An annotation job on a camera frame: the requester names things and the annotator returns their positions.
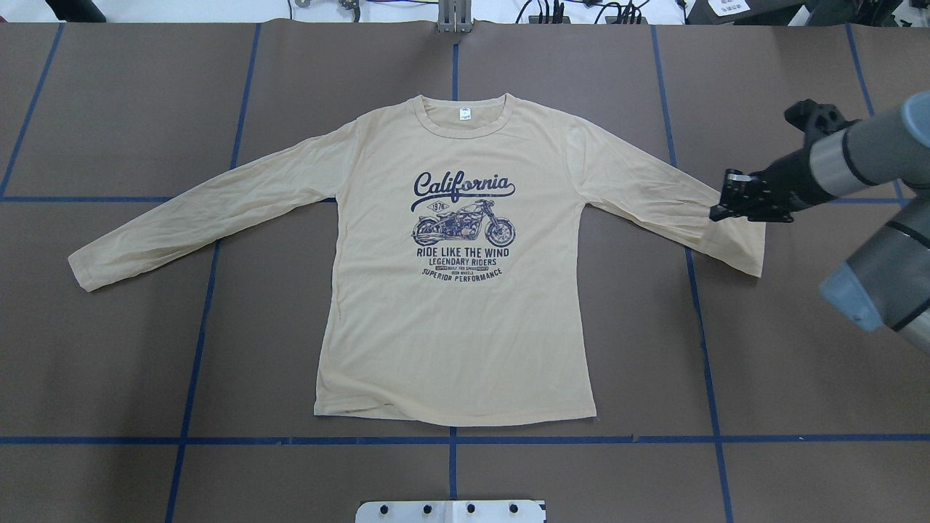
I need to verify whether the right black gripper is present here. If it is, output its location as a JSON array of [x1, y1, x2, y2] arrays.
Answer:
[[708, 149, 836, 223]]

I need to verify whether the beige long-sleeve graphic shirt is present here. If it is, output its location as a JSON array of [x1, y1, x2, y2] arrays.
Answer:
[[68, 94, 765, 427]]

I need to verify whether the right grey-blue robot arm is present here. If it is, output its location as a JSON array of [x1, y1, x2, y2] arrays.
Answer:
[[708, 92, 929, 353]]

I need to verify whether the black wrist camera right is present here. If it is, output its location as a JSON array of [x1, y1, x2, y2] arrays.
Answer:
[[783, 99, 860, 147]]

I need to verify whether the black cable bundle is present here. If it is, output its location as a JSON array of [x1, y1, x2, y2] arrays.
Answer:
[[514, 0, 651, 25]]

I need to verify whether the grey aluminium frame post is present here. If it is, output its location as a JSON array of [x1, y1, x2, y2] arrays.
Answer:
[[437, 0, 474, 34]]

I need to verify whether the white metal base plate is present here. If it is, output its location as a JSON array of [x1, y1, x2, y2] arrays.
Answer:
[[355, 499, 548, 522]]

